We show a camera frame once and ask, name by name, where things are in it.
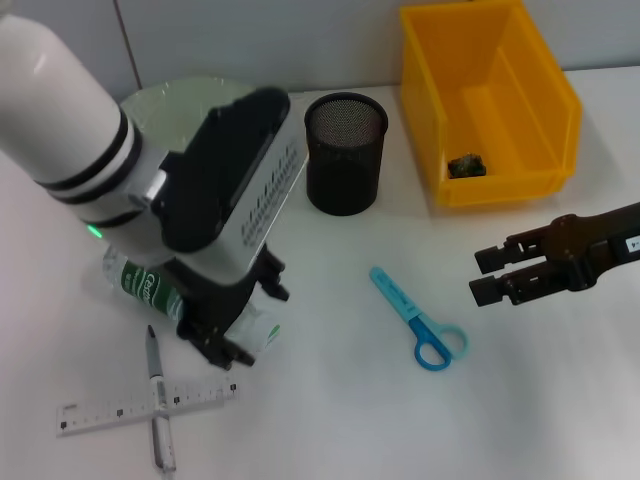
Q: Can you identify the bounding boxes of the green plastic wrapper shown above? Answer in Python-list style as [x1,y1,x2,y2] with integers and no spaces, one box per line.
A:
[447,153,487,179]

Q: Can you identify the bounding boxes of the transparent plastic ruler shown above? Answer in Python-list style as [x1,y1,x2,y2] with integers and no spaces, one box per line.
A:
[55,379,241,439]

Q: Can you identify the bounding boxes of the black mesh pen cup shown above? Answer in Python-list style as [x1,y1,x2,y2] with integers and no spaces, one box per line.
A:
[303,91,390,217]

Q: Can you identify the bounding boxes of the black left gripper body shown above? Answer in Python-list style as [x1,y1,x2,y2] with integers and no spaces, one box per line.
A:
[172,247,281,334]

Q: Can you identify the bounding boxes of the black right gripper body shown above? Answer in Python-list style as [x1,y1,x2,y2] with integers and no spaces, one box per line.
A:
[547,202,640,292]

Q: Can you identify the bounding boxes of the blue plastic scissors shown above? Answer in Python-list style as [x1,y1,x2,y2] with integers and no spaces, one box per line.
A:
[368,266,470,372]

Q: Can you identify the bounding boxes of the clear green-label water bottle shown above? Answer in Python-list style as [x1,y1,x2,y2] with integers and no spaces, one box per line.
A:
[102,244,282,355]

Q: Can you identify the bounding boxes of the yellow plastic storage bin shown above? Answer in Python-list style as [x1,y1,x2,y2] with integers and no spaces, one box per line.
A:
[398,0,584,209]

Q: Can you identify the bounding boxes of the grey pen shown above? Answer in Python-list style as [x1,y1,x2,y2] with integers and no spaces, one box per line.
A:
[144,324,179,474]

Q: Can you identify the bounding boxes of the green glass fruit bowl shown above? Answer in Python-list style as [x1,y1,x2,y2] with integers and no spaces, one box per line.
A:
[119,77,256,151]

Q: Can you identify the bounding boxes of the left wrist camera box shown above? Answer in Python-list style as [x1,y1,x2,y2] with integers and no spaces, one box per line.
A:
[149,87,309,286]

